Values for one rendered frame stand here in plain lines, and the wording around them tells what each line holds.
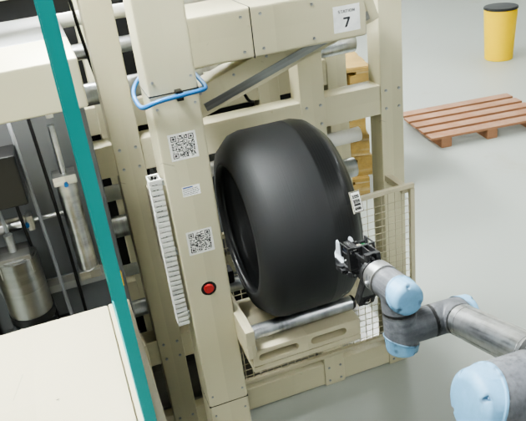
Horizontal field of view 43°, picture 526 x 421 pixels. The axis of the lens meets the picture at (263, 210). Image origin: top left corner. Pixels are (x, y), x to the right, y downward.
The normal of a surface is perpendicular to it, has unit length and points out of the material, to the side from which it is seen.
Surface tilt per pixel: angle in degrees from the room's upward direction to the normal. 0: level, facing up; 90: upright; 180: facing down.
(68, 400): 0
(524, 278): 0
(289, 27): 90
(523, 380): 30
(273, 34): 90
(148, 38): 90
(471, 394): 84
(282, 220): 64
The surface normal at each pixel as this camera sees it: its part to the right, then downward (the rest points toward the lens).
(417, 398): -0.11, -0.89
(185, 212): 0.33, 0.39
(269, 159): 0.05, -0.61
